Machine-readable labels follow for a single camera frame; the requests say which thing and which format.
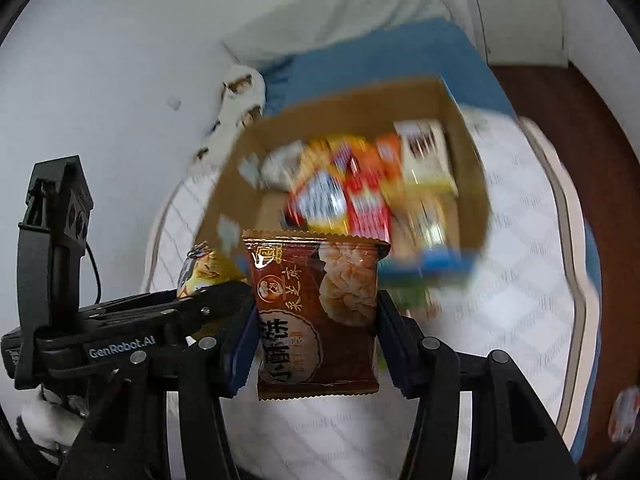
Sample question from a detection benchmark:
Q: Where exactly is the crumpled plastic bag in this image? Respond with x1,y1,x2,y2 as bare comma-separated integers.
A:
607,387,640,443

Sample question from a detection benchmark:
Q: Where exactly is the printed cardboard box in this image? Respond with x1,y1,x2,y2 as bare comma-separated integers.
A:
194,76,493,311

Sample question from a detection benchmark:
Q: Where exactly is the yellow chips packet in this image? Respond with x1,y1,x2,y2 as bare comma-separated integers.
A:
175,242,248,301

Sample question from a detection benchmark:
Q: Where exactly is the white door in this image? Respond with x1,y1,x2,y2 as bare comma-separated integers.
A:
462,0,571,68

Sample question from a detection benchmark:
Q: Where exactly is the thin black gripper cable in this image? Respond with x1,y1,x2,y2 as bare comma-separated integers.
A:
82,242,103,306

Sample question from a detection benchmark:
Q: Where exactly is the yellow panda snack packet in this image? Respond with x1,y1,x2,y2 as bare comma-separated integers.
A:
400,192,451,261

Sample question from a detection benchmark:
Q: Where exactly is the person's left hand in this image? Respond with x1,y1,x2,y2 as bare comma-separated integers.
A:
17,387,88,466

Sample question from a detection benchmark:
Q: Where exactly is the white textured pillow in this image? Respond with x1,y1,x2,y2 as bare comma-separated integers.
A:
220,0,471,68

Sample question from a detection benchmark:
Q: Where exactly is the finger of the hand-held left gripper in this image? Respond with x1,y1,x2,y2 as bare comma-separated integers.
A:
167,281,258,313
172,310,243,346

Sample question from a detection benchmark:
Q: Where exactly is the large instant noodle packet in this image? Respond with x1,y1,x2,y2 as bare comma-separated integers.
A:
285,135,351,233

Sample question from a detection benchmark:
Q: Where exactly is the bear-print pillow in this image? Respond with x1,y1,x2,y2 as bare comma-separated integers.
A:
192,62,268,161

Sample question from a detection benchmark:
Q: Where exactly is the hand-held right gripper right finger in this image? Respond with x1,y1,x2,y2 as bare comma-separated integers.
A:
375,290,581,480

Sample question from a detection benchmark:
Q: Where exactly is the brown pastry packet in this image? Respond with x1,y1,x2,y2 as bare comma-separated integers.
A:
242,229,392,401

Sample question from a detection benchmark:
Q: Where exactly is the red sausage packet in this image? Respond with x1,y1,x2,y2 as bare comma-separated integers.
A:
345,157,393,256

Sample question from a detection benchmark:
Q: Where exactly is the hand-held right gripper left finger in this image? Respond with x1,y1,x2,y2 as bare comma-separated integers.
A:
60,305,261,480

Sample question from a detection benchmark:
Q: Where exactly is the white chocolate wafer packet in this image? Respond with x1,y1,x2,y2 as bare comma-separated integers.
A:
392,119,460,196

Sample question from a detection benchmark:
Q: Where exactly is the white clear snack packet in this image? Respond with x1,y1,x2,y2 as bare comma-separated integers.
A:
260,140,306,193

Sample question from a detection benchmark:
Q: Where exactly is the white diamond-pattern quilt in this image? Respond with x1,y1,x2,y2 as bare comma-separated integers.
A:
140,110,601,480

